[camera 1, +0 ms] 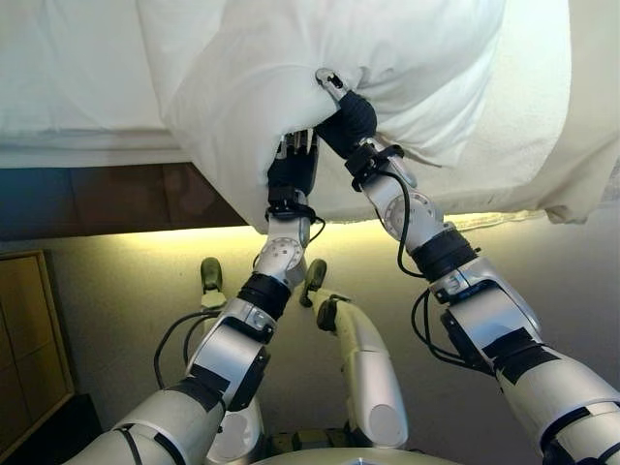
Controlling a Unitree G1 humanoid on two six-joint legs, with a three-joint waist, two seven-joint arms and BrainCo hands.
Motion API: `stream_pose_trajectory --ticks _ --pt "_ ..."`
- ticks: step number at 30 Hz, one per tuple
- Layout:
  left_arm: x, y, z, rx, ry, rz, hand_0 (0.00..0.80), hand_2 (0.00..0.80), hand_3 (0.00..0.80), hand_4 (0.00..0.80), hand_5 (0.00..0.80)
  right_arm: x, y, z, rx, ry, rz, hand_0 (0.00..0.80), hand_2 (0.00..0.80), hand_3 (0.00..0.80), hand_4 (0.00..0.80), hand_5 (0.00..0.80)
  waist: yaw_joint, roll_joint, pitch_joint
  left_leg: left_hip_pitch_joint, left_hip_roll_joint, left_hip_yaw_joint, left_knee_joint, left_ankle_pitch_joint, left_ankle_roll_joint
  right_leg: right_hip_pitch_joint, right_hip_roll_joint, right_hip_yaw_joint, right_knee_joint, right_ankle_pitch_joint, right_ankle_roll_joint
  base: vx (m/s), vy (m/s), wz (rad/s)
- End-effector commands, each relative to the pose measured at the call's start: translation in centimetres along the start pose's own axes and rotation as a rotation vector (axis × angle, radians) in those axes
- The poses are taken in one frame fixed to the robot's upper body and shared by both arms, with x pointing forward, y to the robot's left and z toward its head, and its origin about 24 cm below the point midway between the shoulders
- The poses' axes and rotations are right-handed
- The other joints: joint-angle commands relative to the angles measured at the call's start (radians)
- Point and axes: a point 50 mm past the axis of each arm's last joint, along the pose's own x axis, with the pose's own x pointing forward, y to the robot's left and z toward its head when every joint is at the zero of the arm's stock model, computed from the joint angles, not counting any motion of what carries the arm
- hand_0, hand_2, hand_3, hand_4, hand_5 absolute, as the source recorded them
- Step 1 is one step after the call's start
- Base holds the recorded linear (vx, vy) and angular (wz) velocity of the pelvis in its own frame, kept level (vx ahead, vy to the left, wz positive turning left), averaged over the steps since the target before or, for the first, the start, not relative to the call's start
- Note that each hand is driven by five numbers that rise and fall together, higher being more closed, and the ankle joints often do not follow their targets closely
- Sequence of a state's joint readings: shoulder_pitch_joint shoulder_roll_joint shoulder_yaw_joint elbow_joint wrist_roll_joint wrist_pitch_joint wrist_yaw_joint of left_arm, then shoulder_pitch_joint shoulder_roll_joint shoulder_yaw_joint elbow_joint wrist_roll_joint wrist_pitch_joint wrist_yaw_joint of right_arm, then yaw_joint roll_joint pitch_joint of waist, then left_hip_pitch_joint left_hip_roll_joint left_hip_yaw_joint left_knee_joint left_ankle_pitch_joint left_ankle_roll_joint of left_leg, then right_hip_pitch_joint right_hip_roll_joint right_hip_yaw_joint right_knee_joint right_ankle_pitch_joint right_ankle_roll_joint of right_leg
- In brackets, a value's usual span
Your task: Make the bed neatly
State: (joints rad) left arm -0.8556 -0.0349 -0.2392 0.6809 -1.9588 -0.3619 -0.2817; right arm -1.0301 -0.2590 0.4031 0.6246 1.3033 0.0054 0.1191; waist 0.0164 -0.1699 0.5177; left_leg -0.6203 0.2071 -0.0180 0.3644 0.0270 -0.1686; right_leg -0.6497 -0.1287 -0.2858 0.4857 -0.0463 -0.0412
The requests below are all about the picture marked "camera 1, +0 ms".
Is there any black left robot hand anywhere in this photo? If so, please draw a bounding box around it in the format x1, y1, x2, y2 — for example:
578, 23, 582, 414
265, 129, 320, 205

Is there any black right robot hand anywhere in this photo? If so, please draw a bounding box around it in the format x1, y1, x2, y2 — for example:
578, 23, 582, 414
313, 67, 379, 161

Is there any white duvet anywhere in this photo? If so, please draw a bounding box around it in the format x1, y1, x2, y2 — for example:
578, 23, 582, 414
138, 0, 573, 230

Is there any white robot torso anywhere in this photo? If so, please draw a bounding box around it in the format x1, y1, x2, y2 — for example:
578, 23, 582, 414
246, 443, 461, 465

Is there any wooden nightstand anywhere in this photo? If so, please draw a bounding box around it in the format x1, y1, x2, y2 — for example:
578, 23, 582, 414
0, 249, 77, 461

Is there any brown upholstered bed frame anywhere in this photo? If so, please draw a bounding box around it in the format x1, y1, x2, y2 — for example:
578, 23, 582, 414
0, 162, 254, 241

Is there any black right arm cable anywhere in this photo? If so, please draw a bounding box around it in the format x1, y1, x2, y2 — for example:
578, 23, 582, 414
396, 171, 496, 375

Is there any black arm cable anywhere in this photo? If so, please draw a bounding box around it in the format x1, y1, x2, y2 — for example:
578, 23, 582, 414
396, 171, 496, 375
153, 205, 327, 389

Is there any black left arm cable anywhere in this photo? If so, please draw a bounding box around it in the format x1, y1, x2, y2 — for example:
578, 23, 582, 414
153, 205, 327, 389

